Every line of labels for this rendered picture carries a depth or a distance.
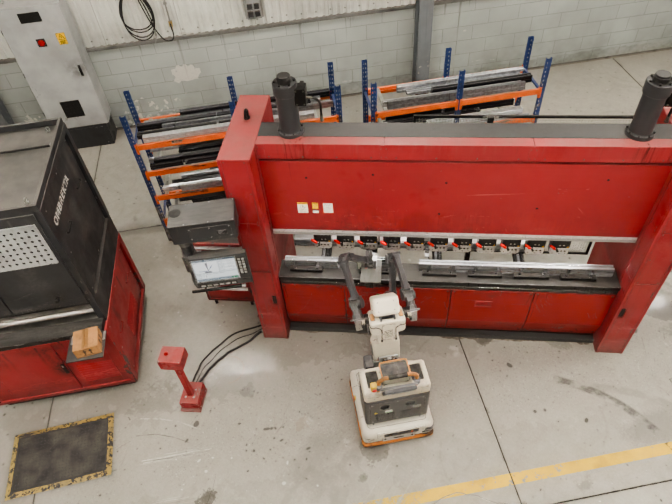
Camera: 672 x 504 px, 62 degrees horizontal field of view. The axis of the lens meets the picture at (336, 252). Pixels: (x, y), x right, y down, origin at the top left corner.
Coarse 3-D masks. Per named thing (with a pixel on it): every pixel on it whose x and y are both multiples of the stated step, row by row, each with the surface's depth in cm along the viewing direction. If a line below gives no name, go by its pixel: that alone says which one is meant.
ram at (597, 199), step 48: (288, 192) 452; (336, 192) 447; (384, 192) 443; (432, 192) 438; (480, 192) 434; (528, 192) 429; (576, 192) 425; (624, 192) 421; (576, 240) 462; (624, 240) 458
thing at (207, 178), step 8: (216, 168) 648; (184, 176) 645; (192, 176) 647; (200, 176) 638; (208, 176) 638; (216, 176) 637; (176, 184) 632; (184, 184) 625; (192, 184) 626; (200, 184) 628; (208, 184) 630; (216, 184) 632
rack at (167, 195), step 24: (336, 96) 572; (120, 120) 552; (144, 120) 608; (312, 120) 589; (336, 120) 594; (144, 144) 576; (168, 144) 581; (144, 168) 597; (168, 168) 604; (192, 168) 607; (168, 192) 633; (192, 192) 631
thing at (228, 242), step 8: (216, 240) 536; (224, 240) 536; (232, 240) 535; (200, 248) 535; (208, 248) 534; (216, 248) 533; (224, 248) 531; (232, 288) 578; (240, 288) 577; (248, 288) 577; (208, 296) 594; (216, 296) 593; (224, 296) 592; (232, 296) 591; (240, 296) 589; (248, 296) 588
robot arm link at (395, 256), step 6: (396, 252) 459; (390, 258) 464; (396, 258) 457; (396, 264) 456; (402, 270) 453; (402, 276) 451; (402, 282) 449; (402, 288) 447; (408, 288) 449; (402, 294) 445; (414, 294) 445; (402, 300) 447
